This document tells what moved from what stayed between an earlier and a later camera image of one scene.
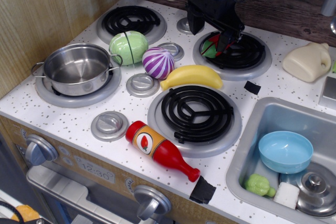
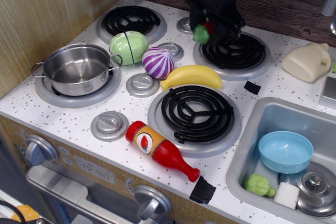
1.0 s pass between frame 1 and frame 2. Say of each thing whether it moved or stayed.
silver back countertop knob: stayed
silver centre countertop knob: stayed
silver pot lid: stayed
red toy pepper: moved
